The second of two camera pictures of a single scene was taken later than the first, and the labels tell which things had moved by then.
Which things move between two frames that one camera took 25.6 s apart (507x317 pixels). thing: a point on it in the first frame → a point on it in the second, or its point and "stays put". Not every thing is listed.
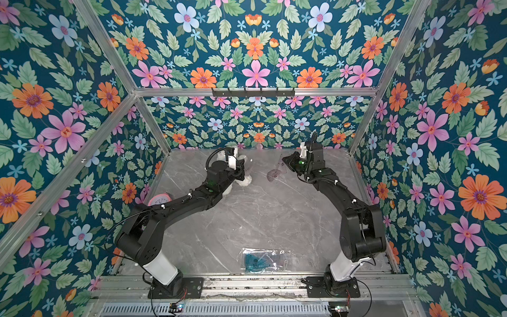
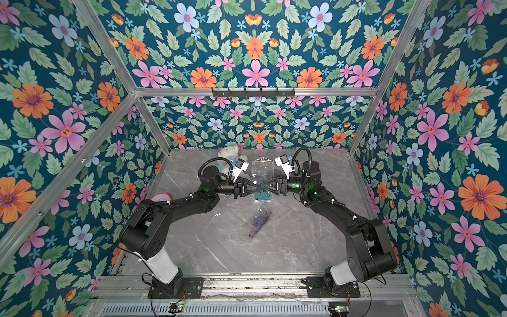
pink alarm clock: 160,199 stays put
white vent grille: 216,309 stays put
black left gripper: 239,165 → 237,189
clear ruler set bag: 274,174 → 260,216
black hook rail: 253,94 stays put
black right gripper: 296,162 → 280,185
